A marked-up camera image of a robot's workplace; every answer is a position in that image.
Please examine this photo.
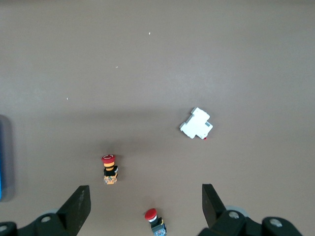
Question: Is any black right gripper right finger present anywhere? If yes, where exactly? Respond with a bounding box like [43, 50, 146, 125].
[198, 183, 304, 236]

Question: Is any red emergency stop orange base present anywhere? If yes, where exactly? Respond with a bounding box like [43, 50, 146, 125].
[101, 154, 119, 185]

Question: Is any white circuit breaker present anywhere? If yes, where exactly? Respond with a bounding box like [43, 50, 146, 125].
[179, 107, 214, 140]

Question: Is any blue plastic tray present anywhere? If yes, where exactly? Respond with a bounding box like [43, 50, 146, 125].
[0, 115, 12, 203]

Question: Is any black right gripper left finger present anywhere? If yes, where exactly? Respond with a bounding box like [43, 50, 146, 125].
[0, 185, 92, 236]

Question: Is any red pushbutton black base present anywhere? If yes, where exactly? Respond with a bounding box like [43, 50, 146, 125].
[144, 208, 167, 236]

